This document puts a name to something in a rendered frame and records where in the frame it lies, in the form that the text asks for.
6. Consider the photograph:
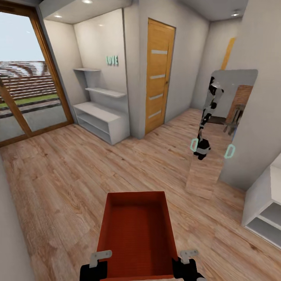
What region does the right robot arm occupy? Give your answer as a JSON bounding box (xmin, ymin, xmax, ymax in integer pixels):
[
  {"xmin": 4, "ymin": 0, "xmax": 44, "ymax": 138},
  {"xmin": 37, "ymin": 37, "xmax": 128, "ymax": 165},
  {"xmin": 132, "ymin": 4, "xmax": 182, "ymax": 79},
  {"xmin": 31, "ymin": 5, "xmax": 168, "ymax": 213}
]
[{"xmin": 171, "ymin": 248, "xmax": 208, "ymax": 281}]

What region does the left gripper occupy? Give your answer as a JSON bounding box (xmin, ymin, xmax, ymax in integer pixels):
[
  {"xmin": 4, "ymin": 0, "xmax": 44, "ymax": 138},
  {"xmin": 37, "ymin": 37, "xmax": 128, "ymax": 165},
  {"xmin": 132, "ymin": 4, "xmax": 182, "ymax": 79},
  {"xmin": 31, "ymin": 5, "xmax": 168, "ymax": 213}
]
[{"xmin": 80, "ymin": 261, "xmax": 107, "ymax": 281}]

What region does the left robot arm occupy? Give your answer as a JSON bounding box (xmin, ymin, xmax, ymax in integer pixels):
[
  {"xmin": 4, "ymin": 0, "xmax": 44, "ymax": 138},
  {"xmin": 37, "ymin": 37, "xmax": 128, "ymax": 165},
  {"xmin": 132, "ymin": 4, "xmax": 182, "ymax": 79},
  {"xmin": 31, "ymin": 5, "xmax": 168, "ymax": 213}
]
[{"xmin": 80, "ymin": 250, "xmax": 112, "ymax": 281}]

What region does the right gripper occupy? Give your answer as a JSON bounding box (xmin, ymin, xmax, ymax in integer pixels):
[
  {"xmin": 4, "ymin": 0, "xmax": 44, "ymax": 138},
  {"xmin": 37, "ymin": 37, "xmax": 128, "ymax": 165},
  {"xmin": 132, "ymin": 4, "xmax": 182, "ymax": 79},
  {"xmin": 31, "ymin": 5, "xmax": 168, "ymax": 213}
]
[{"xmin": 171, "ymin": 257, "xmax": 197, "ymax": 281}]

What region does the storage box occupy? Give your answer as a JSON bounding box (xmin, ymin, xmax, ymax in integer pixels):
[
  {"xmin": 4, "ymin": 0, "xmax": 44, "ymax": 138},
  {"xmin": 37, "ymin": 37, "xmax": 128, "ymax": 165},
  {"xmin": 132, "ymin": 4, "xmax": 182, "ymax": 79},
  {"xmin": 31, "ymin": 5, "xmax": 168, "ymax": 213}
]
[{"xmin": 97, "ymin": 191, "xmax": 178, "ymax": 281}]

